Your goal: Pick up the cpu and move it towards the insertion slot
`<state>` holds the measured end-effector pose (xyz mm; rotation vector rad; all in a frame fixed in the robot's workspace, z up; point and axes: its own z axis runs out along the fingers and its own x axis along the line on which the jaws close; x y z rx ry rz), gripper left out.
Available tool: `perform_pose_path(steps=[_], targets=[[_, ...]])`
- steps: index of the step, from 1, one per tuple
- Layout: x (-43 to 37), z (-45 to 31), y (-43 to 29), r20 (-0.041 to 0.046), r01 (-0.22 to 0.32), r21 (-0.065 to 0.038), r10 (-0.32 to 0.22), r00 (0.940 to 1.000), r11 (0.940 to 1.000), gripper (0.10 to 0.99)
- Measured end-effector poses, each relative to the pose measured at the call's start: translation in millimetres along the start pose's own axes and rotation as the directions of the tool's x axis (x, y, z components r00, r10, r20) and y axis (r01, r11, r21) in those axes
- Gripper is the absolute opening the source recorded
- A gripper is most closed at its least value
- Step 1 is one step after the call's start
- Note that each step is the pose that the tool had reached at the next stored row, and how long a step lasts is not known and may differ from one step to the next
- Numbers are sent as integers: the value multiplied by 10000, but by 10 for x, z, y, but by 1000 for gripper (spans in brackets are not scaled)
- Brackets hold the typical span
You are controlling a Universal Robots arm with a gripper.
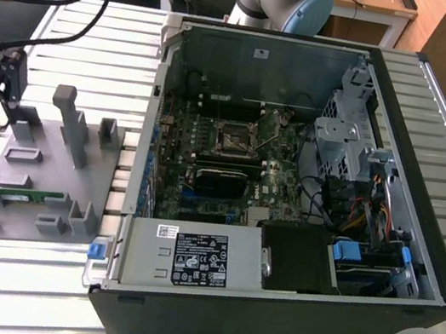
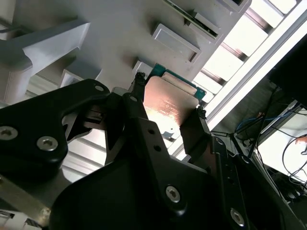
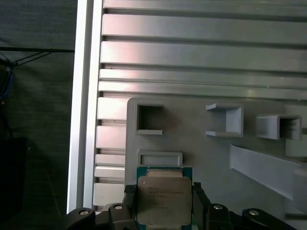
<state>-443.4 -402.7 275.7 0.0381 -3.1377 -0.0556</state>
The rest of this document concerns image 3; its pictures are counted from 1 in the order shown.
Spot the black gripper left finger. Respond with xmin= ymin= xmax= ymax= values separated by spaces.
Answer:
xmin=66 ymin=184 xmax=137 ymax=230

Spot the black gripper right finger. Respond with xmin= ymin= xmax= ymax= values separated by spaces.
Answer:
xmin=192 ymin=182 xmax=291 ymax=230

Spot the silver green CPU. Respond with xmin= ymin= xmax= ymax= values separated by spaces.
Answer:
xmin=136 ymin=166 xmax=193 ymax=227

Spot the grey plastic parts rack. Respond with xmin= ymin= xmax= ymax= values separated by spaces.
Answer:
xmin=124 ymin=96 xmax=307 ymax=230

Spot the thin blue cable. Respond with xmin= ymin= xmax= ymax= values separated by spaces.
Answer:
xmin=5 ymin=67 xmax=15 ymax=103

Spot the thin black cable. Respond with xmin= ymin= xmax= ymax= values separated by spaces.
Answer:
xmin=0 ymin=46 xmax=75 ymax=67

